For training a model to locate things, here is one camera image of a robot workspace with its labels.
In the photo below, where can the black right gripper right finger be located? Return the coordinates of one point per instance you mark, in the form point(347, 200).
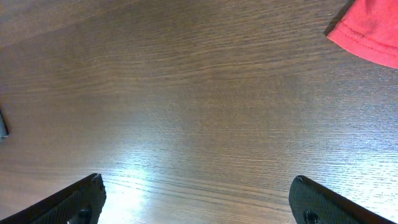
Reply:
point(312, 203)

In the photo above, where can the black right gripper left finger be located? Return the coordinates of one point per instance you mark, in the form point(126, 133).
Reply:
point(81, 202)

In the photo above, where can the grey cargo shorts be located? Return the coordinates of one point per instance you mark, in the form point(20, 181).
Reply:
point(3, 128)

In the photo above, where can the red t-shirt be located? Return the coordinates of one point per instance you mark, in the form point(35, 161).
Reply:
point(369, 30)

